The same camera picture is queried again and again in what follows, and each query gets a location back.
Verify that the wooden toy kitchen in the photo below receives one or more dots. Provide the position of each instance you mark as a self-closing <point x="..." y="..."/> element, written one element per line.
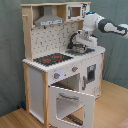
<point x="46" y="40"/>

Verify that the grey range hood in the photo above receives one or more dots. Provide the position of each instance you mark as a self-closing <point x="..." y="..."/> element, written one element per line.
<point x="48" y="18"/>

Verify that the grey toy sink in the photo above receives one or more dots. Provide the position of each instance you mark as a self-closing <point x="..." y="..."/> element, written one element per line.
<point x="70" y="51"/>

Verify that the left stove knob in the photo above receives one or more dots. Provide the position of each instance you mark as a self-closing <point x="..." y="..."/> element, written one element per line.
<point x="56" y="75"/>

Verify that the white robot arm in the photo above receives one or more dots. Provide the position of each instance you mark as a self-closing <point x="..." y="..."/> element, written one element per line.
<point x="94" y="21"/>

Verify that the black toy stovetop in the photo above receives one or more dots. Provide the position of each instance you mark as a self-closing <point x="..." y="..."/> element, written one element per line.
<point x="52" y="59"/>

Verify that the stove knob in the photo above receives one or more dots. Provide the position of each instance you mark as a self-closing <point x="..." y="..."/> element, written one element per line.
<point x="56" y="75"/>
<point x="74" y="69"/>

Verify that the black toy faucet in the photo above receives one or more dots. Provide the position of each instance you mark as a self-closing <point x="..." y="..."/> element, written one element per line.
<point x="70" y="45"/>

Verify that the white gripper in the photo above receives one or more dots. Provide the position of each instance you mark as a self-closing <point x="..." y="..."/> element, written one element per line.
<point x="86" y="38"/>

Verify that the right stove knob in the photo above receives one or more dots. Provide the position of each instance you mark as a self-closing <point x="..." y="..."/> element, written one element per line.
<point x="74" y="69"/>

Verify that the small metal pot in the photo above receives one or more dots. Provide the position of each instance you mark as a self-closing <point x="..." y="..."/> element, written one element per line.
<point x="79" y="48"/>

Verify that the white oven door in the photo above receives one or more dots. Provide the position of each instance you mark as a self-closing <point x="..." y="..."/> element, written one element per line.
<point x="63" y="102"/>

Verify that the toy microwave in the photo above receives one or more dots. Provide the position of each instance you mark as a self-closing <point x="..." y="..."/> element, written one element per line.
<point x="77" y="11"/>

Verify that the dishwasher door with window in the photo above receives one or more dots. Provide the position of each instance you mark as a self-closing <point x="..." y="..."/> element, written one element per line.
<point x="88" y="77"/>

